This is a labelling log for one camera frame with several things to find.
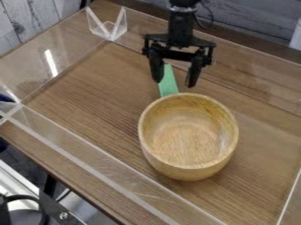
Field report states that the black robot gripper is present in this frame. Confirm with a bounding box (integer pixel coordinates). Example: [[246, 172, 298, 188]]
[[141, 5, 216, 88]]

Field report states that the green rectangular block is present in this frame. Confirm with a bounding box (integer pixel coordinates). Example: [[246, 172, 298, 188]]
[[157, 63, 179, 98]]

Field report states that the brown wooden bowl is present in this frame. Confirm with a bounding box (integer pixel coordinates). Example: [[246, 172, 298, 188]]
[[137, 93, 238, 181]]

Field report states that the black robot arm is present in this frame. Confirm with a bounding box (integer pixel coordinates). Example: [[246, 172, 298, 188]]
[[141, 0, 216, 88]]

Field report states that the clear acrylic table enclosure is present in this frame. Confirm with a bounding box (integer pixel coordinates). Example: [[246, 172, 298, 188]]
[[0, 0, 301, 225]]

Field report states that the clear acrylic corner bracket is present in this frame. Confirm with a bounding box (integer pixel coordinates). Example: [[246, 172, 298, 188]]
[[84, 7, 127, 41]]

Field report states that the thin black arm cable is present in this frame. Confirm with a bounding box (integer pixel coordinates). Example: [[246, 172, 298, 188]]
[[191, 1, 216, 30]]

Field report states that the black metal bracket with bolt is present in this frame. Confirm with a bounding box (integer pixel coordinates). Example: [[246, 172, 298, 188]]
[[38, 192, 86, 225]]

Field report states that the black cable loop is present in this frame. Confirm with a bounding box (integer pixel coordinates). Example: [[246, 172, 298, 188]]
[[0, 193, 50, 225]]

